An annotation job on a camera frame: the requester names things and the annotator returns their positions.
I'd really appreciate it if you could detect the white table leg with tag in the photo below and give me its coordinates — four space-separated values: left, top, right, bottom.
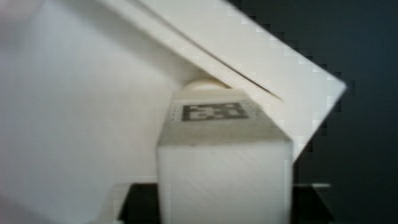
157 79 294 224

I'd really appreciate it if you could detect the white square tabletop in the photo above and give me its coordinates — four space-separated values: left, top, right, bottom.
0 0 347 224

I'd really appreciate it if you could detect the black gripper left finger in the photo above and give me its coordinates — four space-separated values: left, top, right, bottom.
95 182 160 224

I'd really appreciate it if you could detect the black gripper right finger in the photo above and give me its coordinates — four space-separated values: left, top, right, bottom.
290 183 335 224

